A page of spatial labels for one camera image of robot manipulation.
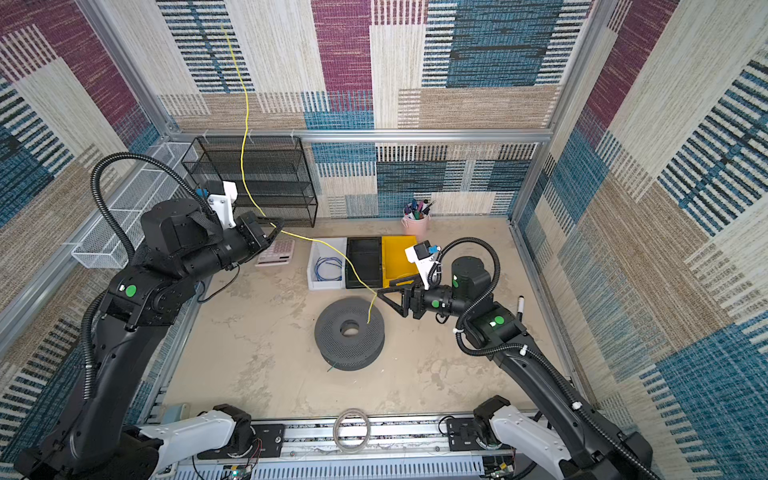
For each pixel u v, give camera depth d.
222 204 0.53
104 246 0.69
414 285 0.59
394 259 1.08
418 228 1.12
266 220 0.57
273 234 0.57
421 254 0.59
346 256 1.00
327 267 1.05
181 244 0.41
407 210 1.08
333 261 1.06
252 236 0.50
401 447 0.73
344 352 0.83
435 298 0.58
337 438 0.74
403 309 0.60
